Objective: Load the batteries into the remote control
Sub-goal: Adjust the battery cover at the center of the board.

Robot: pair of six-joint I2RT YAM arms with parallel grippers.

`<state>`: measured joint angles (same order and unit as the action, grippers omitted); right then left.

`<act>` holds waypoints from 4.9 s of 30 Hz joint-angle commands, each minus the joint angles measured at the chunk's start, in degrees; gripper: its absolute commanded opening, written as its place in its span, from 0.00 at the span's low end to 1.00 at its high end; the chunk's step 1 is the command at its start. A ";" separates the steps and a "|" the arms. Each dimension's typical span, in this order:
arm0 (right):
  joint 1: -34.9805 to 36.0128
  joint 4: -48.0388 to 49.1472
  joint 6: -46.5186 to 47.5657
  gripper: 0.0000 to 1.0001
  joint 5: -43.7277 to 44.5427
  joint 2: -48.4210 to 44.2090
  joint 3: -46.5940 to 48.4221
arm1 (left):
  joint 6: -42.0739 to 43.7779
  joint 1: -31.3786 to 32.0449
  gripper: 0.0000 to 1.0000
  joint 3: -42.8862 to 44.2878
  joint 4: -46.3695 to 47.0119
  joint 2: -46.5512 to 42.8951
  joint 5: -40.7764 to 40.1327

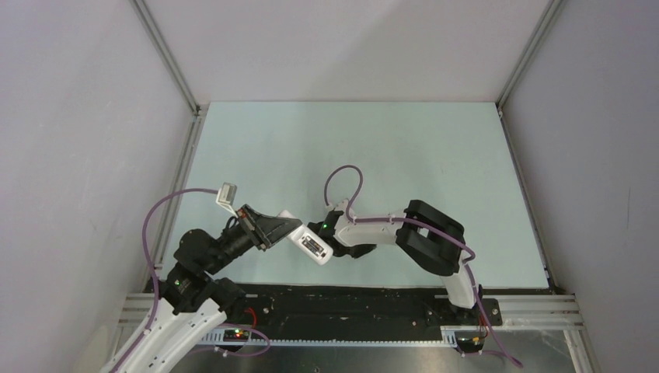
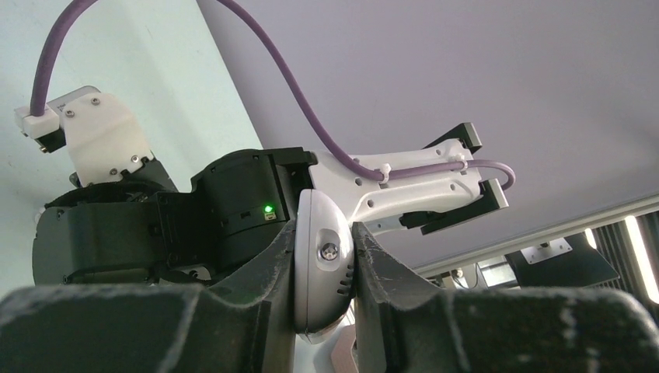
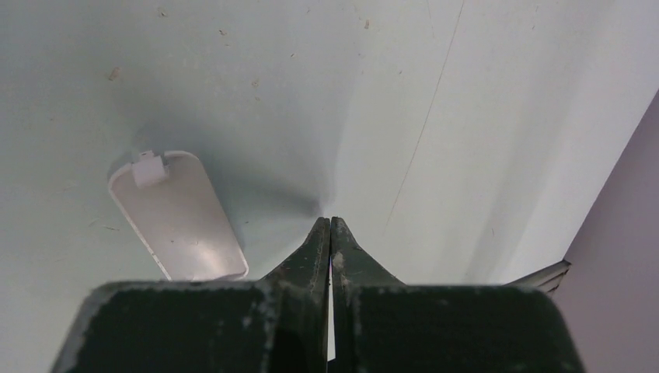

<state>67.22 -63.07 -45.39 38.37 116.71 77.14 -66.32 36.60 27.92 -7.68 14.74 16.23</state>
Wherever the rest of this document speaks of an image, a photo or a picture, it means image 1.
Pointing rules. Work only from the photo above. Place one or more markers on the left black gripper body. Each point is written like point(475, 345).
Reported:
point(235, 242)

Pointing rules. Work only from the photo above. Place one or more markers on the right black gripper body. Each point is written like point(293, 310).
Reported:
point(356, 251)

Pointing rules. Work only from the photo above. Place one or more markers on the white remote control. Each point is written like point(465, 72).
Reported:
point(296, 235)

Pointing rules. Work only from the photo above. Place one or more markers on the AAA battery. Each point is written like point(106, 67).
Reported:
point(312, 246)

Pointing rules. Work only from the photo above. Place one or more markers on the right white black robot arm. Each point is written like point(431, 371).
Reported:
point(431, 239)

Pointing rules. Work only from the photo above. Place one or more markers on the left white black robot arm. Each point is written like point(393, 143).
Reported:
point(190, 302)

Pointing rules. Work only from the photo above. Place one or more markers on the left controller board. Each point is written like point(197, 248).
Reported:
point(236, 335)

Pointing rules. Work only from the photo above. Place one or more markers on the controller board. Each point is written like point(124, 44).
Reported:
point(469, 345)
point(236, 335)

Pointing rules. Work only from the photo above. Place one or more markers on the right controller board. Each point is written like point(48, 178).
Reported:
point(469, 345)

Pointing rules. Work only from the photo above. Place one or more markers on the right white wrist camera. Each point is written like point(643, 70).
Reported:
point(339, 208)

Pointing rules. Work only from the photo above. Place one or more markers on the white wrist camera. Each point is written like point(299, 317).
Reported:
point(225, 197)
point(339, 208)

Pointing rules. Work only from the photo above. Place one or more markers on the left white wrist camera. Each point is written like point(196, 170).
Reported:
point(225, 197)

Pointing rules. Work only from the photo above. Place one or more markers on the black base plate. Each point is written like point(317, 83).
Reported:
point(349, 314)

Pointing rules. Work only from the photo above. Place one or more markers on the right aluminium frame rail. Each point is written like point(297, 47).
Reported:
point(542, 29)

